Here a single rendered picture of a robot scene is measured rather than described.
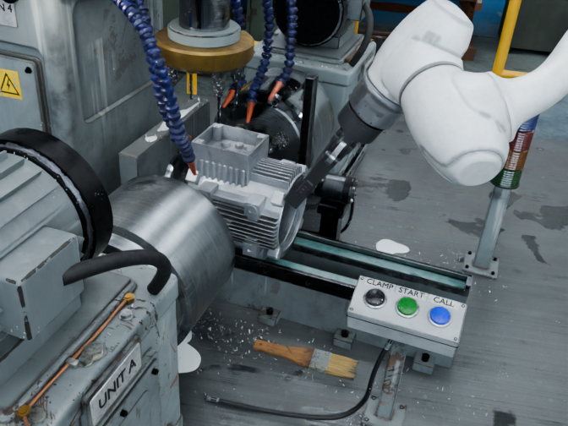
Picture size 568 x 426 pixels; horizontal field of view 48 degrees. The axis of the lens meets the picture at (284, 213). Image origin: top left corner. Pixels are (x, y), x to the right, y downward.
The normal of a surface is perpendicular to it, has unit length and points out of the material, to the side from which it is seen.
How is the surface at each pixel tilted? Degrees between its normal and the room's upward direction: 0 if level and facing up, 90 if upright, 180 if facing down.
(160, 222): 24
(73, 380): 0
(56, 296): 90
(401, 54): 67
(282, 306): 90
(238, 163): 90
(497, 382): 0
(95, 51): 90
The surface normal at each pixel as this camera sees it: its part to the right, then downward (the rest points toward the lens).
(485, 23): -0.16, 0.52
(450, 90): -0.20, -0.58
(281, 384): 0.07, -0.84
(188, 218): 0.60, -0.55
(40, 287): 0.94, 0.24
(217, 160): -0.36, 0.48
